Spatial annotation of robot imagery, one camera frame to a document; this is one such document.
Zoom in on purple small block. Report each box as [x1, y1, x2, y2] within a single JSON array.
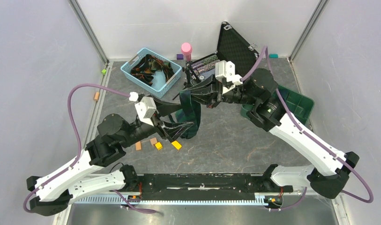
[[176, 53, 184, 60]]

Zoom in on yellow rectangular block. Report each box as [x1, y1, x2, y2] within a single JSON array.
[[171, 141, 182, 150]]

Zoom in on orange block on rail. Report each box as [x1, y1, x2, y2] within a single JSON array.
[[93, 92, 100, 102]]

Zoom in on green compartment tray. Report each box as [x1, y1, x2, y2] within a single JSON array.
[[239, 83, 314, 131]]

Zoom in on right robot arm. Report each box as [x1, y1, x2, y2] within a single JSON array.
[[179, 68, 359, 199]]

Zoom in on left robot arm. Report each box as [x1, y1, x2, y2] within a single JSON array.
[[23, 96, 194, 216]]

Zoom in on black open carrying case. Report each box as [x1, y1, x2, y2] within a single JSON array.
[[189, 21, 261, 103]]

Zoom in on pile of dark ties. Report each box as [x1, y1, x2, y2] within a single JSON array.
[[130, 54, 174, 86]]

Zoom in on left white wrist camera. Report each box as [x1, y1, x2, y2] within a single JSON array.
[[129, 92, 157, 126]]

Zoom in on small yellow cube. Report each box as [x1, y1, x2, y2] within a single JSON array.
[[155, 142, 163, 150]]

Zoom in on brown wooden block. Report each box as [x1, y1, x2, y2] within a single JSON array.
[[150, 138, 158, 146]]

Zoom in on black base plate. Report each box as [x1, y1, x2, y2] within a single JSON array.
[[120, 173, 294, 201]]

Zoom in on teal small block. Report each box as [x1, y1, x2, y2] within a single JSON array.
[[269, 54, 278, 59]]

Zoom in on light blue perforated basket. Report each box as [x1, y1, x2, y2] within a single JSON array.
[[120, 48, 182, 98]]

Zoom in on green navy striped tie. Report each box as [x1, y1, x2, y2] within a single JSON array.
[[175, 90, 201, 139]]

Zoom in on aluminium slotted rail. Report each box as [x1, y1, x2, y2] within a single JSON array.
[[52, 173, 344, 225]]

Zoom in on orange wooden block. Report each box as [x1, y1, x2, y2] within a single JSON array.
[[135, 141, 142, 151]]

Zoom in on black small tripod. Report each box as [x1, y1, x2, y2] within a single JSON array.
[[180, 61, 200, 91]]

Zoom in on pink cylinder on tripod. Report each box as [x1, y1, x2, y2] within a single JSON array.
[[181, 42, 193, 61]]

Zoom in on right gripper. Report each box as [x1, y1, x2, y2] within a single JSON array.
[[180, 72, 258, 108]]

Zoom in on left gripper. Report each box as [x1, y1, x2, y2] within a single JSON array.
[[120, 94, 194, 148]]

